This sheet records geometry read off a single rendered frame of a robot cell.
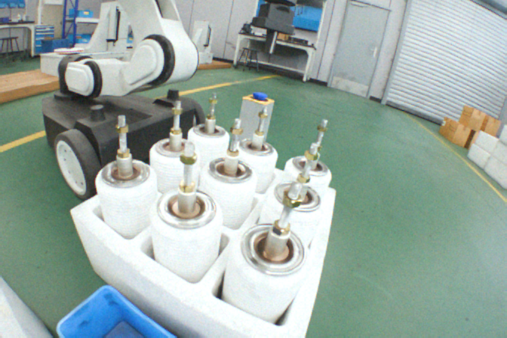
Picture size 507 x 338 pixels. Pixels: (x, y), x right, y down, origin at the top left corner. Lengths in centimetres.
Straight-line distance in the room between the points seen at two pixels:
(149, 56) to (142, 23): 14
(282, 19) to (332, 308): 69
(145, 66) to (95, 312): 54
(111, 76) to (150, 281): 67
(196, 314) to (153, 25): 65
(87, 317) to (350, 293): 53
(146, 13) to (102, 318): 70
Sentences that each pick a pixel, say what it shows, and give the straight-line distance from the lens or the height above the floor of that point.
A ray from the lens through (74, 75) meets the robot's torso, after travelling 97.
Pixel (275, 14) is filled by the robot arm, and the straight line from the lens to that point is 60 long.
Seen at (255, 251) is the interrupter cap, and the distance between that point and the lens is 25.
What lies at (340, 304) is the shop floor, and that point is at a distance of 57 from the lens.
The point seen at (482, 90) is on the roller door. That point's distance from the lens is 636.
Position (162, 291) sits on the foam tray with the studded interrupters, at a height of 17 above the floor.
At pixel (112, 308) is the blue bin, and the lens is 44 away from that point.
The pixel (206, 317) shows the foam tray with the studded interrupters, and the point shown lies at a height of 17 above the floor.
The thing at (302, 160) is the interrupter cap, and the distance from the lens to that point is 47.
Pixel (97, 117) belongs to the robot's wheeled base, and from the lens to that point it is 68.
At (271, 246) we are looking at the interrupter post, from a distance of 25.
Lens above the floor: 44
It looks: 24 degrees down
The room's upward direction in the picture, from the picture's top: 12 degrees clockwise
